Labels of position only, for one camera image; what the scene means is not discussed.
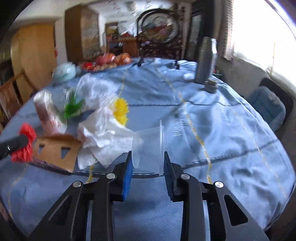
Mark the plate of fruit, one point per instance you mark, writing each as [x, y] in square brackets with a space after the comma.
[108, 60]

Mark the black office chair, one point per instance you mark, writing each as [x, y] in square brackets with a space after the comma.
[288, 99]

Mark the wooden glass-door cabinet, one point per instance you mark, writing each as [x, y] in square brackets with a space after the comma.
[81, 34]

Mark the round framed decorative screen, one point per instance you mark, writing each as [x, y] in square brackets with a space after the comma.
[159, 30]

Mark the white red printed packet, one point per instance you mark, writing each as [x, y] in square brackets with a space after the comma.
[46, 111]

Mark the brown cardboard piece with cutouts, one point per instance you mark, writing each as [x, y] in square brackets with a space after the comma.
[55, 150]

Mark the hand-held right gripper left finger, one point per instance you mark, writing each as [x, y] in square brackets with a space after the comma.
[127, 180]

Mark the steel thermos bottle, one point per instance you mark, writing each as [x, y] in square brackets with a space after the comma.
[205, 58]

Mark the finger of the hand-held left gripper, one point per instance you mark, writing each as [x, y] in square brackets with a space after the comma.
[13, 144]

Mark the clear plastic cup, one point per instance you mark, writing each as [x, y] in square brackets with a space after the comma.
[148, 148]

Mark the thin white plastic bag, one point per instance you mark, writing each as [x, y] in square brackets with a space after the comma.
[97, 90]

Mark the red pom-pom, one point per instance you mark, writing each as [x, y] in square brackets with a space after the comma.
[27, 132]

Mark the cluttered wooden shelf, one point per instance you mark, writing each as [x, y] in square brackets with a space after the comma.
[115, 39]

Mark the dark tall display cabinet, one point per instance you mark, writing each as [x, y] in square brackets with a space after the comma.
[195, 30]

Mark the blue chair cushion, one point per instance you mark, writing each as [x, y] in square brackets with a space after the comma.
[266, 104]

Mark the yellow pom-pom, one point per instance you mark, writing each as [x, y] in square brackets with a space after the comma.
[120, 110]

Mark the white tissue paper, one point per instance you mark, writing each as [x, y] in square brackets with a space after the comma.
[104, 139]

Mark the wooden chair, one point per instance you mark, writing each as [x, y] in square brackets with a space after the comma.
[11, 97]

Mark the wooden door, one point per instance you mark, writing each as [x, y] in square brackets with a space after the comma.
[34, 55]

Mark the green wrapper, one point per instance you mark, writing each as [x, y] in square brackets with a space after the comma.
[72, 107]

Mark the white green ceramic pot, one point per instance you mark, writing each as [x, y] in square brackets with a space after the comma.
[64, 71]

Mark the checked window curtain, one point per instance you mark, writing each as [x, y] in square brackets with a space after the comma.
[227, 27]

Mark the blue quilted tablecloth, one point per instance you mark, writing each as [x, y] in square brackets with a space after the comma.
[219, 129]

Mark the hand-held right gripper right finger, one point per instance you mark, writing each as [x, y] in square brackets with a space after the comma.
[168, 183]

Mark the grey thermos cap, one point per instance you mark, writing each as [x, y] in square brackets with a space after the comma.
[211, 86]

